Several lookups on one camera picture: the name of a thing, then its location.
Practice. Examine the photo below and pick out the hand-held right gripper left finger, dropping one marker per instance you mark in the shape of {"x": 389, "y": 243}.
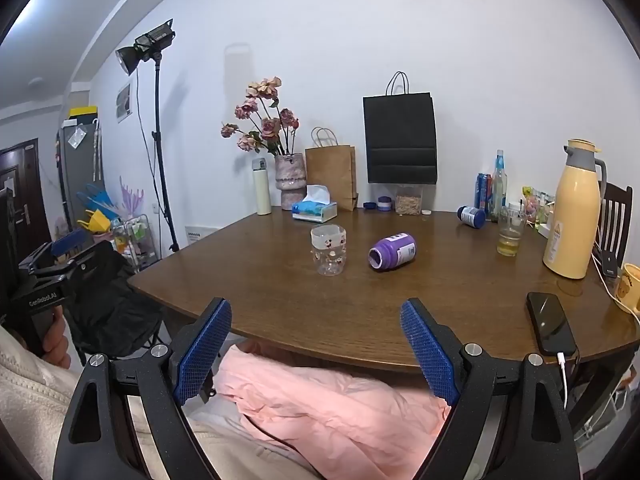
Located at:
{"x": 202, "y": 355}

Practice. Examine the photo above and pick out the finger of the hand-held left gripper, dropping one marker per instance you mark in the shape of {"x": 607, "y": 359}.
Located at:
{"x": 70, "y": 243}

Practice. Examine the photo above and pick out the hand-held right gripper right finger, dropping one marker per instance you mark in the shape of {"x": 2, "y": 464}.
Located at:
{"x": 430, "y": 355}

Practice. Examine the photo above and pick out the purple bottle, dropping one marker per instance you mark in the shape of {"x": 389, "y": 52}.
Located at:
{"x": 392, "y": 252}

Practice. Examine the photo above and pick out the person's left forearm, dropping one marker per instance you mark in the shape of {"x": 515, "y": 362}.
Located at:
{"x": 35, "y": 400}

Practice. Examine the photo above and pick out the clear printed cup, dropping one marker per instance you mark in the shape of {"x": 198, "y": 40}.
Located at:
{"x": 328, "y": 252}

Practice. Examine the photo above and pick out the person's left hand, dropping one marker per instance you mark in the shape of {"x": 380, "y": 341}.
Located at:
{"x": 57, "y": 342}

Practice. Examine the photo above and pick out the blue hangers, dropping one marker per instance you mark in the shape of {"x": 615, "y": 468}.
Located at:
{"x": 97, "y": 200}

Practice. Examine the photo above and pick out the dark brown door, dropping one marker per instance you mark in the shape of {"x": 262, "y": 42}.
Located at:
{"x": 22, "y": 185}

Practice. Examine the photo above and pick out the black chair with cloth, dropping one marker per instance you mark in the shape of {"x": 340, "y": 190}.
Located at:
{"x": 115, "y": 305}

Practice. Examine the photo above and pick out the purple hanger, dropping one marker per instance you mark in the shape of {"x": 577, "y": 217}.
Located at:
{"x": 131, "y": 197}

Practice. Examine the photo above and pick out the grey refrigerator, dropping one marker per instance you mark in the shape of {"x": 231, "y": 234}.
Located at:
{"x": 80, "y": 165}

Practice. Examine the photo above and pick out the pink cloth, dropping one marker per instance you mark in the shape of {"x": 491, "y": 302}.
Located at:
{"x": 325, "y": 410}

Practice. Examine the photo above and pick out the black light stand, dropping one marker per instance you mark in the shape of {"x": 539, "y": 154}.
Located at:
{"x": 161, "y": 160}

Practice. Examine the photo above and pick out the black smartphone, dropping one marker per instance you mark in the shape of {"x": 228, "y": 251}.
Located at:
{"x": 550, "y": 322}

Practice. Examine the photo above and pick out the yellow box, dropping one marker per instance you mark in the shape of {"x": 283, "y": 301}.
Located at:
{"x": 82, "y": 112}

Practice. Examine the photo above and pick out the glass with yellow liquid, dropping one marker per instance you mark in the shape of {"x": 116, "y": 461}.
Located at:
{"x": 510, "y": 240}

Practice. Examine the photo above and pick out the dark blue pill bottle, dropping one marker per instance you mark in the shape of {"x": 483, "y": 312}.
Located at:
{"x": 471, "y": 216}

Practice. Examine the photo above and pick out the clear grain container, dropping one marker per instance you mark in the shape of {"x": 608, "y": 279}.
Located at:
{"x": 408, "y": 202}

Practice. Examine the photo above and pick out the small purple white jar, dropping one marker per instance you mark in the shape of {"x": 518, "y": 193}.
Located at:
{"x": 385, "y": 206}

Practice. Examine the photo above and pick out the blue drink can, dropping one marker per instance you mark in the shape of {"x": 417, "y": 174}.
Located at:
{"x": 482, "y": 190}

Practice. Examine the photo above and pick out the white thermos bottle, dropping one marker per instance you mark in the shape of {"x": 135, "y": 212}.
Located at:
{"x": 261, "y": 190}

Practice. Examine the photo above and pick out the colourful snack packet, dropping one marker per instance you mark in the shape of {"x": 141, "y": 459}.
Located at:
{"x": 530, "y": 202}

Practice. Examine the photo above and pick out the clear bottle blue label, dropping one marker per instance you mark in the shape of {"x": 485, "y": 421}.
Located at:
{"x": 499, "y": 185}

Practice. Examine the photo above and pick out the blue tissue box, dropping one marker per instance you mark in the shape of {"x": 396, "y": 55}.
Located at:
{"x": 314, "y": 209}

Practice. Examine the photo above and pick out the yellow thermos jug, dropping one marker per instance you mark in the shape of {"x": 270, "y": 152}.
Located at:
{"x": 575, "y": 220}

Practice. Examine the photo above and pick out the pink speckled vase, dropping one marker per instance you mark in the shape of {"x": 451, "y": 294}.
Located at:
{"x": 290, "y": 175}

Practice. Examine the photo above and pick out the small black device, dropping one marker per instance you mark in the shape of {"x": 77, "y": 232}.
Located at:
{"x": 611, "y": 265}

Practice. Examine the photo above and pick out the brown paper bag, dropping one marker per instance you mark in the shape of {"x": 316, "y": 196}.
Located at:
{"x": 330, "y": 175}

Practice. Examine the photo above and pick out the yellow mug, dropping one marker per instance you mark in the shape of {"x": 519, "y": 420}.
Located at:
{"x": 630, "y": 287}

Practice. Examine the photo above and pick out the black studio light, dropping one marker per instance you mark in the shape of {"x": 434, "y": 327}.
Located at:
{"x": 145, "y": 42}

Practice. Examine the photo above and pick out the black paper bag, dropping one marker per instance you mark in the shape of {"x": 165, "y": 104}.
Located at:
{"x": 400, "y": 135}

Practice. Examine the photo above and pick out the dried pink flowers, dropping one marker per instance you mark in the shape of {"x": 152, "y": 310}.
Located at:
{"x": 267, "y": 127}

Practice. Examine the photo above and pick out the dark wooden chair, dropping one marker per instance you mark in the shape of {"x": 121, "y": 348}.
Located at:
{"x": 616, "y": 215}

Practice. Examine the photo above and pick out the wall poster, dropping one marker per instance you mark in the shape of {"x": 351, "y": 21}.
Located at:
{"x": 124, "y": 102}

